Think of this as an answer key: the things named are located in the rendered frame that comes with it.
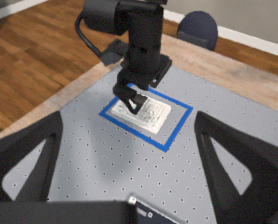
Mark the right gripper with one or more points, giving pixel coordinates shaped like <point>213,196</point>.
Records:
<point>140,67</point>

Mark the blue tape outline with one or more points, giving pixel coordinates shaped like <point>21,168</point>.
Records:
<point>142,136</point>

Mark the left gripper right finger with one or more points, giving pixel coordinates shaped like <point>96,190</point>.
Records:
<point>258,204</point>

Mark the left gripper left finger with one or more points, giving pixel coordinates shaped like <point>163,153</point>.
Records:
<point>16,146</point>

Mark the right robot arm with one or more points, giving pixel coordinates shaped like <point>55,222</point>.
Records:
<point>144,23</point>

